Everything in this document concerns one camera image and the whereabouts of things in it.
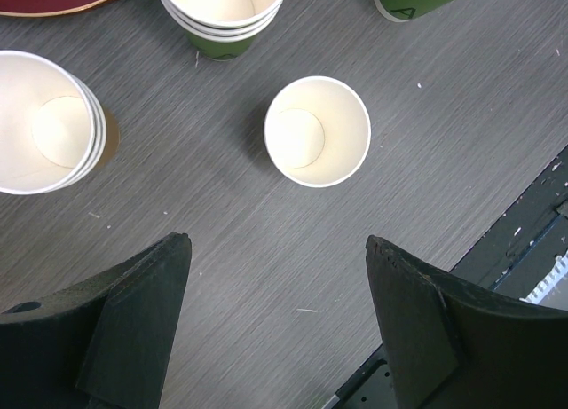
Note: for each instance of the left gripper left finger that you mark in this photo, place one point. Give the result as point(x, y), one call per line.
point(102, 343)

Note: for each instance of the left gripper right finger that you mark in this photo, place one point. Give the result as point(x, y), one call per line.
point(452, 344)

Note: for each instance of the brown paper cup stack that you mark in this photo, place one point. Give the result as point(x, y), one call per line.
point(54, 131)

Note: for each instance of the single brown paper cup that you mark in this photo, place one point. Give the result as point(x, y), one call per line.
point(317, 131)

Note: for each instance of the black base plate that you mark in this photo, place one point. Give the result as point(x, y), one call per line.
point(510, 259)

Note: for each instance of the white slotted cable duct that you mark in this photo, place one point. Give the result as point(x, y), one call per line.
point(550, 283)

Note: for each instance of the green paper cup stack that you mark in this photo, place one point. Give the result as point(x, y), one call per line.
point(222, 30)

